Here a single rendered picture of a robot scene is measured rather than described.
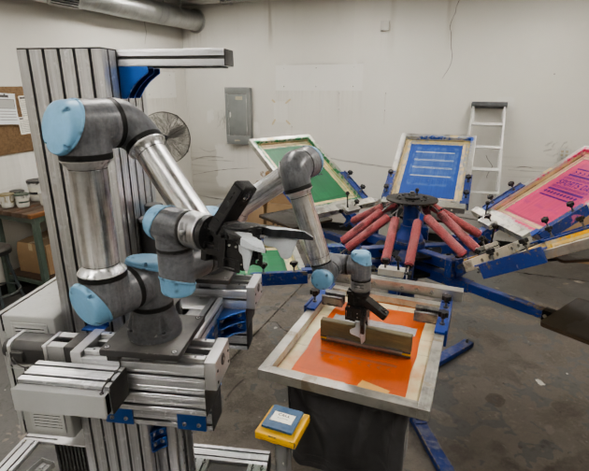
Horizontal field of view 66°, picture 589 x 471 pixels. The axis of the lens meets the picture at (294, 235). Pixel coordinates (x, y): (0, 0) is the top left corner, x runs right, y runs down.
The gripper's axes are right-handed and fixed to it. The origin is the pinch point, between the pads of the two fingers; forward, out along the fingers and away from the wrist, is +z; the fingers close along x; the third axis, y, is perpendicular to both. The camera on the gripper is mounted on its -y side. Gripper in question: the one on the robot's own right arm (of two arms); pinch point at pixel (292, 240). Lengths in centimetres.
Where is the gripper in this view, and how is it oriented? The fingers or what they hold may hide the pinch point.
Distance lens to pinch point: 78.9
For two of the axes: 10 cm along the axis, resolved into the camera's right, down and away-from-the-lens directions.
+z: 8.3, 1.7, -5.2
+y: -0.8, 9.8, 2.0
